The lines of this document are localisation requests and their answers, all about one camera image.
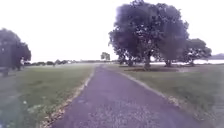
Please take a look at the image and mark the lone tree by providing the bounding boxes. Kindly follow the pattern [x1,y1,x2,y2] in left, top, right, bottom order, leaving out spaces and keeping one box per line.
[100,51,111,62]

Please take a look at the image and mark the purple-grey asphalt path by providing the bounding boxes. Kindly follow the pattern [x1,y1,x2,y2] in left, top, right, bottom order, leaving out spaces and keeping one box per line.
[49,64,215,128]

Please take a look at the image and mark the cluster of large trees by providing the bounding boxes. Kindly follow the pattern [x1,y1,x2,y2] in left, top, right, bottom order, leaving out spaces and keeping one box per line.
[108,0,213,72]

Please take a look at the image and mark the distant row of trees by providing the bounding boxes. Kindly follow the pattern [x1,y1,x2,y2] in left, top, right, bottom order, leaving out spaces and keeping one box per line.
[23,59,119,66]

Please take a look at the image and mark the wide green grass field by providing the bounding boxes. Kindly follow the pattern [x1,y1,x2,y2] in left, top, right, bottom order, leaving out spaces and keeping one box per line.
[0,63,98,128]

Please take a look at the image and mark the pale water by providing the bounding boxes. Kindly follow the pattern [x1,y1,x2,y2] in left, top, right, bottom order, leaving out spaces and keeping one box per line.
[149,59,224,66]

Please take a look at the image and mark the group of dark trees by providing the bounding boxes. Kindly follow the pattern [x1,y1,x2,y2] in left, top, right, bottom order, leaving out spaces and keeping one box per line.
[0,28,32,76]

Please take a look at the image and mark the distant hill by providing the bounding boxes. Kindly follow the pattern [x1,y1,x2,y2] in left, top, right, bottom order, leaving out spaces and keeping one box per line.
[207,53,224,61]

